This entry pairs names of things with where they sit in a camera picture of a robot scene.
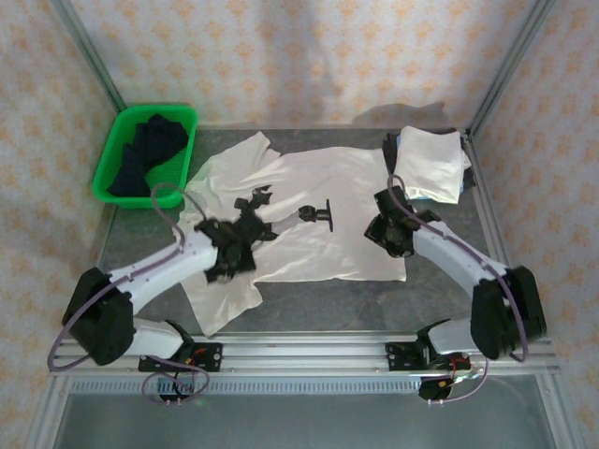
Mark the white t-shirt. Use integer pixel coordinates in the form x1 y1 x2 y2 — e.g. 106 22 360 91
180 131 407 338
391 124 473 206

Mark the folded white t-shirt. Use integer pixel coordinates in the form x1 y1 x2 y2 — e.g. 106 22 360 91
391 124 473 206

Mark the green plastic basket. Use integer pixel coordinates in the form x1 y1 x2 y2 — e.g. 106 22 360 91
90 103 200 210

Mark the crumpled navy t-shirt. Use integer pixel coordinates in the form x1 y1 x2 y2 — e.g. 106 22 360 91
106 113 190 198

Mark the black connector box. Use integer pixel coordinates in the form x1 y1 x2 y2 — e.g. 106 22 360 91
418 377 455 404
158 373 196 404

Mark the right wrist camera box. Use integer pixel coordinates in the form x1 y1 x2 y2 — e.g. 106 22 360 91
373 185 409 216

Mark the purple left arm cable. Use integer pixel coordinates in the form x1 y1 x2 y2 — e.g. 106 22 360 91
46 182 211 407

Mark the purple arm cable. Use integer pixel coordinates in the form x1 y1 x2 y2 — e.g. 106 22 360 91
387 175 531 407
46 182 211 407

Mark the aluminium side rail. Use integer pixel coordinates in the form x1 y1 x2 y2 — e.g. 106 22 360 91
95 205 118 270
462 133 514 270

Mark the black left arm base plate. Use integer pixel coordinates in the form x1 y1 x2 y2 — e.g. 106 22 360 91
138 342 224 374

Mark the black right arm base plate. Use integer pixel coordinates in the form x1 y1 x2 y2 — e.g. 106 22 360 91
385 340 471 374

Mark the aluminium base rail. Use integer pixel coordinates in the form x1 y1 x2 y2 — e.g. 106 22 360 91
49 332 561 375

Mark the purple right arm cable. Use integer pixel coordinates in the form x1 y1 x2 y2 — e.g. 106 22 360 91
387 175 531 407

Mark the grey slotted cable duct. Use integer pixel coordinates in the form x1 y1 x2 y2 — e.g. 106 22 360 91
69 377 425 397

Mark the aluminium frame post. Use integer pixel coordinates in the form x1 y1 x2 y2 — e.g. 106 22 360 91
467 0 558 137
53 0 127 111

